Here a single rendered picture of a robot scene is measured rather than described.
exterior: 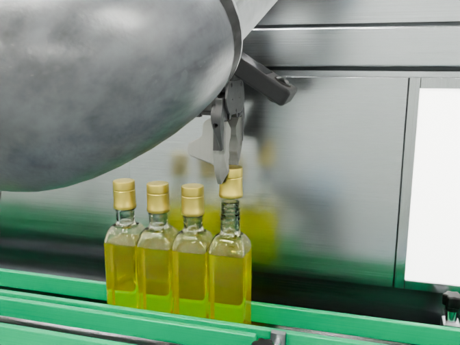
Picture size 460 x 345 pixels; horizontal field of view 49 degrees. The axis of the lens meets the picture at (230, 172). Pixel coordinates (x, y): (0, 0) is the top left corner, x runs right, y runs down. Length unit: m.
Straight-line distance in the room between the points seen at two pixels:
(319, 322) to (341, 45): 0.43
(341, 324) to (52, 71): 0.68
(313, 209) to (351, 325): 0.19
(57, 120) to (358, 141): 0.64
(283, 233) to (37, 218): 0.51
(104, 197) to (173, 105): 0.77
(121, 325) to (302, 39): 0.52
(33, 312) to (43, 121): 0.69
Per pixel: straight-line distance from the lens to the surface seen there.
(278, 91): 0.69
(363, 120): 0.82
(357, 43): 0.83
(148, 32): 0.25
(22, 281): 1.03
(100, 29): 0.24
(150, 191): 0.78
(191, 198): 0.75
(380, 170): 0.84
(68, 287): 0.98
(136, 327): 0.82
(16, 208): 1.14
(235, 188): 0.73
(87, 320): 0.86
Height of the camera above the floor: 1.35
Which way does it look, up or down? 13 degrees down
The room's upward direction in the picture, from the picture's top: straight up
